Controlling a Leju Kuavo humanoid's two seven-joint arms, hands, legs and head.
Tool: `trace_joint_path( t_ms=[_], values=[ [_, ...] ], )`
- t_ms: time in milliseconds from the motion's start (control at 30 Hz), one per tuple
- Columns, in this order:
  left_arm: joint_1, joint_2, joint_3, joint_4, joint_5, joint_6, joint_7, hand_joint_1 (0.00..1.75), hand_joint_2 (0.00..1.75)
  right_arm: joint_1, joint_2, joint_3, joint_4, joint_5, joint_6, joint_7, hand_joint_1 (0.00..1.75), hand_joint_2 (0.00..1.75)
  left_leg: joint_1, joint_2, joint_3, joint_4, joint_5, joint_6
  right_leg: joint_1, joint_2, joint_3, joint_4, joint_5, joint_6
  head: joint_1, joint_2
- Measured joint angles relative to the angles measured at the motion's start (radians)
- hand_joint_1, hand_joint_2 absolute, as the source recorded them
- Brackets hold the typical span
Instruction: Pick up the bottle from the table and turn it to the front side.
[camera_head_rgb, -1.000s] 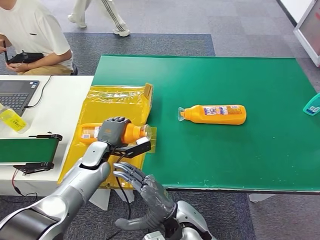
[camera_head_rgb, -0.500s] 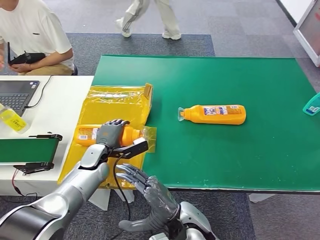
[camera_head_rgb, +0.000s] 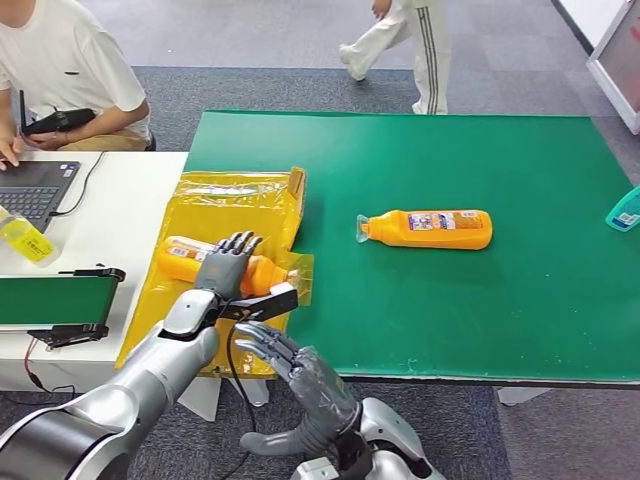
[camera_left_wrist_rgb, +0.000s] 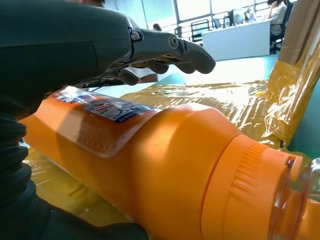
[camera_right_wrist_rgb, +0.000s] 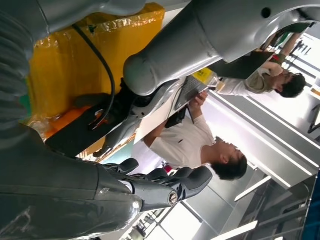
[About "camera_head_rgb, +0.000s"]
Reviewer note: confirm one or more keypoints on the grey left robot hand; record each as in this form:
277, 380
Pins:
225, 272

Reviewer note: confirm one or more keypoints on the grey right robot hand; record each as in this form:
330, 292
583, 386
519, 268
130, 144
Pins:
320, 397

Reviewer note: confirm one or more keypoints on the orange bottle with clear cap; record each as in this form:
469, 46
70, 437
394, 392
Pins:
432, 230
175, 262

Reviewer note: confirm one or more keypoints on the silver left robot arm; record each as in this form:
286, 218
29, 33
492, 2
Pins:
140, 384

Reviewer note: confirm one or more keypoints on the clear bottle with yellow label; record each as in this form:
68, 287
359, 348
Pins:
25, 242

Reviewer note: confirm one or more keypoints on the teal bottle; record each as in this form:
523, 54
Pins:
625, 213

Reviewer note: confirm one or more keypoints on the yellow plastic wrapped board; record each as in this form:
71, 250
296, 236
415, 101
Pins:
200, 212

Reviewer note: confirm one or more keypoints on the white table foot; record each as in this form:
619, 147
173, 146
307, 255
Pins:
250, 392
520, 396
200, 401

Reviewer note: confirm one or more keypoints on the green belt conveyor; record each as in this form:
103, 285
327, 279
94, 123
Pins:
55, 301

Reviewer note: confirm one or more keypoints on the green table mat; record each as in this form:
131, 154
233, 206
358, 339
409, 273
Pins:
400, 166

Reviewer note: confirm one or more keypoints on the black handheld controller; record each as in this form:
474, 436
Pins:
60, 121

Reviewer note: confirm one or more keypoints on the dark grey laptop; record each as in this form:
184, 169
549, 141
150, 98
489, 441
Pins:
30, 192

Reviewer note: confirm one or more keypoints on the seated person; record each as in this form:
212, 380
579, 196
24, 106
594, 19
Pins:
65, 53

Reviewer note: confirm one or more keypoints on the walking person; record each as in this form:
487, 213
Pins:
430, 53

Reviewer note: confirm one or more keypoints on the white framed board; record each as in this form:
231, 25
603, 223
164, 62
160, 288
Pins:
617, 66

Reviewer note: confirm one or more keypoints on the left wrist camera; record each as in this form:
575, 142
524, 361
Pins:
265, 305

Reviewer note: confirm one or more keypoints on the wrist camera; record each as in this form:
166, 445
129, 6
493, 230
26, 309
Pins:
315, 469
265, 305

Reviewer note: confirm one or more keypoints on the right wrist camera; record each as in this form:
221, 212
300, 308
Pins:
315, 469

